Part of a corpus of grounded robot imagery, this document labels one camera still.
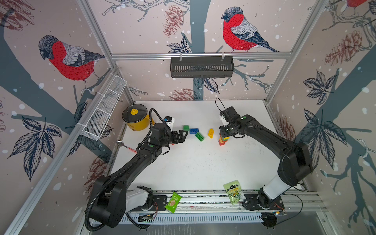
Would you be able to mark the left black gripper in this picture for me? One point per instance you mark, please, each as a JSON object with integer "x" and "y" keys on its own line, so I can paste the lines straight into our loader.
{"x": 181, "y": 139}

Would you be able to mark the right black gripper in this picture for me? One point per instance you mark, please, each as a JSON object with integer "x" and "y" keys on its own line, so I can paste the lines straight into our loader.
{"x": 222, "y": 131}

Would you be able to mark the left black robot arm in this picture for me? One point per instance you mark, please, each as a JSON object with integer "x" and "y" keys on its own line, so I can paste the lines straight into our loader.
{"x": 110, "y": 199}

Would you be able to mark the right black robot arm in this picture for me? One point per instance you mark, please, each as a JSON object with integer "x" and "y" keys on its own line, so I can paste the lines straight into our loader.
{"x": 295, "y": 162}

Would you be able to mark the green square lego brick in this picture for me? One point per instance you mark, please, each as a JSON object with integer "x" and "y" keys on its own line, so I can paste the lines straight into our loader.
{"x": 186, "y": 128}

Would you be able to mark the blue lego brick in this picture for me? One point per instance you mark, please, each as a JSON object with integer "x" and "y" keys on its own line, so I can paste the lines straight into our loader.
{"x": 193, "y": 130}

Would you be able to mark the green long lego brick right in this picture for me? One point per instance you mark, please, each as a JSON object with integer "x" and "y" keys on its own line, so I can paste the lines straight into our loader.
{"x": 200, "y": 136}

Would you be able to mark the yellow pot with black lid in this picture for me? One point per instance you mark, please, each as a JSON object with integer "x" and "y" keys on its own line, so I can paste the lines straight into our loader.
{"x": 136, "y": 117}

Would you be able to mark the large green snack bag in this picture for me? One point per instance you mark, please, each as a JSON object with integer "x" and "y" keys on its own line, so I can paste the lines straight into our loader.
{"x": 234, "y": 191}

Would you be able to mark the small green snack packet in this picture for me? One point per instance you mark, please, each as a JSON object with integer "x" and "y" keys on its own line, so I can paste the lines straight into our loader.
{"x": 173, "y": 202}

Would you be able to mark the black hanging wire basket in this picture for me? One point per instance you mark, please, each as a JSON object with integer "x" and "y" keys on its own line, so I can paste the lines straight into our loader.
{"x": 202, "y": 67}

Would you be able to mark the white wire mesh basket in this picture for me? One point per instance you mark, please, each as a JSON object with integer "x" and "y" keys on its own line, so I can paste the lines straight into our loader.
{"x": 95, "y": 127}

